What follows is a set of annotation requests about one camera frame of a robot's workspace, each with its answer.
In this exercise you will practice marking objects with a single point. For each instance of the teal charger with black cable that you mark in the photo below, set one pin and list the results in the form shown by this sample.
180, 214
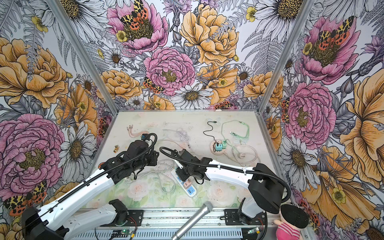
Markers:
218, 147

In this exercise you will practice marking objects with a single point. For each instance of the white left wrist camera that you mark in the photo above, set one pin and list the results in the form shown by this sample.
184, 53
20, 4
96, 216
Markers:
146, 137

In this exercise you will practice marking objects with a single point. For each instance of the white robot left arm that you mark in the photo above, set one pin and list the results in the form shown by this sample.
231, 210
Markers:
56, 220

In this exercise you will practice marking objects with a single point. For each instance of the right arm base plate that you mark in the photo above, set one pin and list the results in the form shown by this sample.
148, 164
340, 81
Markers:
233, 217

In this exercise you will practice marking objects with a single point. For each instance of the round pink power socket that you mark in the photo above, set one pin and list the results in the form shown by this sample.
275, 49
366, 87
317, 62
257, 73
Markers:
213, 150

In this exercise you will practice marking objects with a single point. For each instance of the white blue power strip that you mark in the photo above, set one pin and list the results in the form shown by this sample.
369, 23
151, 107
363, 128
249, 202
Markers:
191, 192

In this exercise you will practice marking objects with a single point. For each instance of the pink doll with black hat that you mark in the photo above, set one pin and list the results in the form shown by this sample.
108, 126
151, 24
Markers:
292, 220

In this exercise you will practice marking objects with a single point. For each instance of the silver microphone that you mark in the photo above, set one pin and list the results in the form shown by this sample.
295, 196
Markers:
206, 208

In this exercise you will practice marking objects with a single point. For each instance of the pink brown USB charger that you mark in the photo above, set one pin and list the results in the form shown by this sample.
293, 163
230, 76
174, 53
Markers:
187, 184

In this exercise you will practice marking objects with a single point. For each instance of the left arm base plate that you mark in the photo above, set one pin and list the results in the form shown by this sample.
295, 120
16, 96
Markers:
132, 217

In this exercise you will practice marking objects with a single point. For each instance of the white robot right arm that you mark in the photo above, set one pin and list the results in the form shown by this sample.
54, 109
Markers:
265, 188

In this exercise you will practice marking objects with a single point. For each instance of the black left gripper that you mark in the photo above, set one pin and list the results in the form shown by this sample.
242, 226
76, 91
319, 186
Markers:
153, 155

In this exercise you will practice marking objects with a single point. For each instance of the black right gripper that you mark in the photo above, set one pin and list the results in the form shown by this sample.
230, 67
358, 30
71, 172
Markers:
182, 176

